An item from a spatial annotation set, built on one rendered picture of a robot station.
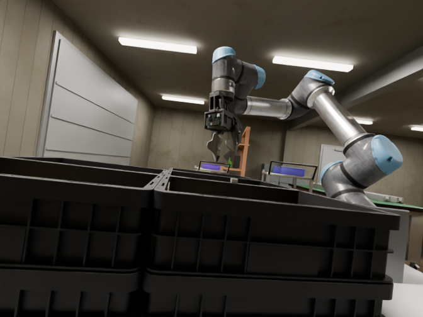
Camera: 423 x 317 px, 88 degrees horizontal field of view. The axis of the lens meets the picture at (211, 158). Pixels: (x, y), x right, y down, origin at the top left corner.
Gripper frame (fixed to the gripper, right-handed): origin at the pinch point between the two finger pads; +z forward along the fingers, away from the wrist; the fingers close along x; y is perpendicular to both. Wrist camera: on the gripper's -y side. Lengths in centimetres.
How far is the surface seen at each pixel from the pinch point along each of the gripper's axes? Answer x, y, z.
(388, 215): 39.9, 15.5, 11.9
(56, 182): 6, 49, 8
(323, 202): 28.6, 1.1, 11.9
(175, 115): -512, -489, -216
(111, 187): 10.6, 44.6, 8.4
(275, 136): -222, -696, -149
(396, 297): 42, -14, 35
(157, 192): 14.3, 40.2, 8.9
